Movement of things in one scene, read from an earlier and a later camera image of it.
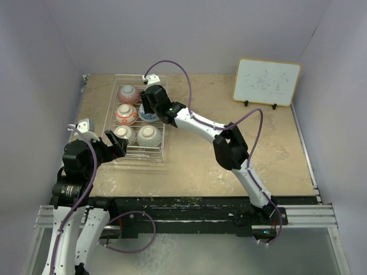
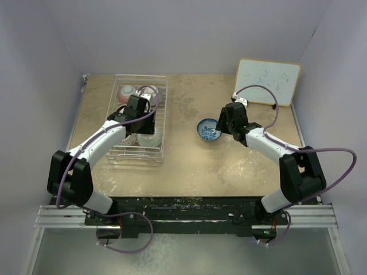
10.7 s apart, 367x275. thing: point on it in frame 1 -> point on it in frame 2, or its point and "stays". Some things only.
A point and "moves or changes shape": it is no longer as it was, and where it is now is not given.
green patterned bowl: [149, 136] stays
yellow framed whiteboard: [266, 82] stays
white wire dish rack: [143, 133] stays
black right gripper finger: [147, 103] -> [222, 125]
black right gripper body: [157, 111] -> [230, 126]
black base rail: [141, 215] stays
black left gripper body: [103, 153] -> [146, 126]
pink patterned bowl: [128, 94] stays
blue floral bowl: [147, 117] moves or changes shape
